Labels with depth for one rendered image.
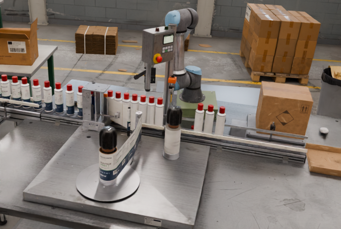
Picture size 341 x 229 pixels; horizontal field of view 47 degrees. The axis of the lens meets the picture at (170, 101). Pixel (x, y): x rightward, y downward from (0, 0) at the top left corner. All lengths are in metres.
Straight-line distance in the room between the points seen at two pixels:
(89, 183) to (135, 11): 6.08
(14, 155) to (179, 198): 0.97
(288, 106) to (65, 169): 1.37
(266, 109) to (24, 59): 2.19
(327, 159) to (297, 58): 3.47
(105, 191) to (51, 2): 6.47
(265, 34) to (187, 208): 4.06
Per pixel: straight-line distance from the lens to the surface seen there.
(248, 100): 3.09
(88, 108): 2.35
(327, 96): 4.70
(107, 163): 1.87
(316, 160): 2.49
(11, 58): 3.76
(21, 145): 2.41
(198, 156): 2.21
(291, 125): 2.58
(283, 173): 2.29
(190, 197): 1.91
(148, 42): 2.26
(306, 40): 5.82
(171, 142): 2.09
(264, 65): 5.77
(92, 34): 6.43
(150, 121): 2.41
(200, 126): 2.36
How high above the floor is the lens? 2.07
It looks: 25 degrees down
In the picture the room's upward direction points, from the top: 4 degrees clockwise
